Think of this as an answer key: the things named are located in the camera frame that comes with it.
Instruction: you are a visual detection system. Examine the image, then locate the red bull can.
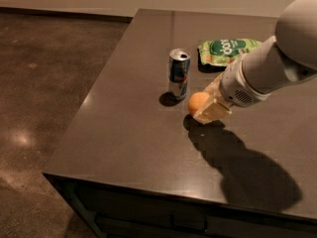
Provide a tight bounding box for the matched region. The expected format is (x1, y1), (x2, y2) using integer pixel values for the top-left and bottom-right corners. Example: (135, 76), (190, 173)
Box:
(168, 49), (191, 101)

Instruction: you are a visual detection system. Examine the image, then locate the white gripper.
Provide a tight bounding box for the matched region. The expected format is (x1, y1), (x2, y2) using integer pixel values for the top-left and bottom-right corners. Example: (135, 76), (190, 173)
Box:
(193, 55), (269, 124)

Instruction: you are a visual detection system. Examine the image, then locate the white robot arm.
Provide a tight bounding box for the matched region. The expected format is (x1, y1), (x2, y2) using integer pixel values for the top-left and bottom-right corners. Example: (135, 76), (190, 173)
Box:
(188, 0), (317, 124)

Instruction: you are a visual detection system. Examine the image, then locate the green chip bag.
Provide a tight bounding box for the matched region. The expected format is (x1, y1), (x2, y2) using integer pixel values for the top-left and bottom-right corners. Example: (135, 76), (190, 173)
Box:
(198, 39), (262, 66)

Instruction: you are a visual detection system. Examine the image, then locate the dark cabinet drawer front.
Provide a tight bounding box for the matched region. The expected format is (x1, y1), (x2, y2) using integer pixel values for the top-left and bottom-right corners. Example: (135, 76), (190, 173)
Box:
(46, 175), (317, 238)

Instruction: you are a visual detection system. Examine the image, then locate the orange fruit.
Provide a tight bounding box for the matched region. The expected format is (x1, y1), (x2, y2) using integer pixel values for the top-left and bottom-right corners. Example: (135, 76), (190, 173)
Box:
(188, 92), (210, 116)

